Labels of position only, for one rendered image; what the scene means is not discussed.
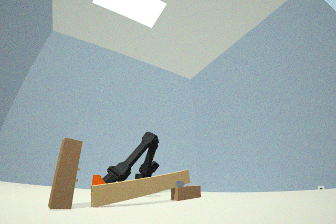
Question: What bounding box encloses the long wooden rail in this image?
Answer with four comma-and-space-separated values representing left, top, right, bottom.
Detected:
91, 169, 190, 207

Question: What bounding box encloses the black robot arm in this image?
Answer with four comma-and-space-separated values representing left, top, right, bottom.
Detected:
102, 132, 159, 184

